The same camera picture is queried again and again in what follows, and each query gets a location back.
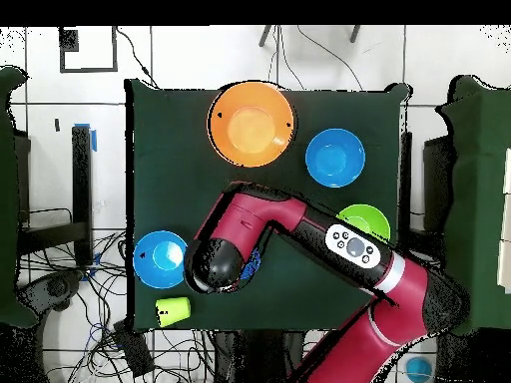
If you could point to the small dark blue bowl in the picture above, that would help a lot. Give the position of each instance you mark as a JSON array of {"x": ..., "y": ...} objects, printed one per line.
[{"x": 251, "y": 267}]

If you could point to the orange bowl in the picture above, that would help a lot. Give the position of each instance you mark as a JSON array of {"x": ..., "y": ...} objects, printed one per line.
[{"x": 251, "y": 123}]

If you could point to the large blue bowl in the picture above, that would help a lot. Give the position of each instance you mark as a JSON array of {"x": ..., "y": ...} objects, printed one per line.
[
  {"x": 335, "y": 157},
  {"x": 157, "y": 259}
]

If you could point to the yellow-green cup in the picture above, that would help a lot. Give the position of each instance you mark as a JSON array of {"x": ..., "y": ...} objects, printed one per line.
[{"x": 173, "y": 311}]

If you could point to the small light blue bowl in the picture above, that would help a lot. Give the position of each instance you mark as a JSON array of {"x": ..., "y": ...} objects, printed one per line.
[{"x": 418, "y": 369}]

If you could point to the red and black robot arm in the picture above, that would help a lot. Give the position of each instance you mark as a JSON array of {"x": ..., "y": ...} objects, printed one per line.
[{"x": 403, "y": 295}]

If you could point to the dark green tablecloth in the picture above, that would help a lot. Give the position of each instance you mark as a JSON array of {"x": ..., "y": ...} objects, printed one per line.
[{"x": 179, "y": 179}]

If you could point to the lime green bowl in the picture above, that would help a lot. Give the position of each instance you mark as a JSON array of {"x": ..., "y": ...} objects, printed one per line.
[{"x": 367, "y": 219}]

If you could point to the black power strip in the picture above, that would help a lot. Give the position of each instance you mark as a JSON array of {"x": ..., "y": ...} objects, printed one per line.
[{"x": 133, "y": 351}]

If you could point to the grey chair base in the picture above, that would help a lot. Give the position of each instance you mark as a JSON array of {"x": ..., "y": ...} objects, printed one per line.
[{"x": 56, "y": 287}]

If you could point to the green cloth covered table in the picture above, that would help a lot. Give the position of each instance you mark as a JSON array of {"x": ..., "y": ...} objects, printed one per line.
[
  {"x": 8, "y": 199},
  {"x": 479, "y": 199}
]

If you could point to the black stand post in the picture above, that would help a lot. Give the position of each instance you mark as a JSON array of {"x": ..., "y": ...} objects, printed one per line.
[
  {"x": 406, "y": 179},
  {"x": 82, "y": 179}
]

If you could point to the camera tripod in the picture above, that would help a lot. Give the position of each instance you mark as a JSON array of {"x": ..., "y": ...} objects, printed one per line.
[{"x": 264, "y": 36}]

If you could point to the black square floor frame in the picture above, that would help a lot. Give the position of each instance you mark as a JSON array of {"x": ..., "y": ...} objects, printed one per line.
[{"x": 68, "y": 40}]

